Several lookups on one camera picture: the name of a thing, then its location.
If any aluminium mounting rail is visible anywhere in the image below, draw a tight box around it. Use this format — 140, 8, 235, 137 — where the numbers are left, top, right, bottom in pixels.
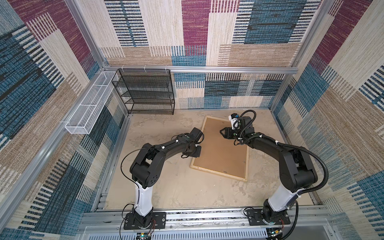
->
75, 206, 341, 240

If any light wooden picture frame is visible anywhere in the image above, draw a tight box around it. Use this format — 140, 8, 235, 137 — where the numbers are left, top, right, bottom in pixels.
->
189, 115, 250, 182

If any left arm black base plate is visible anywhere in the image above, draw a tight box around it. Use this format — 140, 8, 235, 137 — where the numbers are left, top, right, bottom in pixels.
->
123, 212, 167, 230

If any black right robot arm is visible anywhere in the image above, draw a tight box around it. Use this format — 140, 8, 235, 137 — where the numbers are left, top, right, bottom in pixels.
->
220, 113, 318, 225

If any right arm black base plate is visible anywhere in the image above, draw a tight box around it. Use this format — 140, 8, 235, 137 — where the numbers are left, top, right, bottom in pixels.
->
243, 208, 291, 226

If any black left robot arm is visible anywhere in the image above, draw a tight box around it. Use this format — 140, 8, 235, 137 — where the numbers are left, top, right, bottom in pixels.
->
130, 128, 204, 227

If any black wire mesh shelf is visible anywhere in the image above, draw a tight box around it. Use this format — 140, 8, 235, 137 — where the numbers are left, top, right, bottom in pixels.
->
112, 69, 176, 115

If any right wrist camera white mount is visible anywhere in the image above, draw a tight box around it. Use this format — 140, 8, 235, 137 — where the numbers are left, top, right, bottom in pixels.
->
229, 113, 240, 130

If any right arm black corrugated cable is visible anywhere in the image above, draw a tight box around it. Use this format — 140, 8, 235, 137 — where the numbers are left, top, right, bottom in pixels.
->
275, 142, 330, 240

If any white wire mesh basket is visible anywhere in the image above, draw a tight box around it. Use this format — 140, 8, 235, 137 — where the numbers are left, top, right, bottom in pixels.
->
65, 72, 116, 135

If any brown cardboard backing board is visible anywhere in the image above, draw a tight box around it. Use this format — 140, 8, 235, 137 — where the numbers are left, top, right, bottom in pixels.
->
193, 117, 247, 179

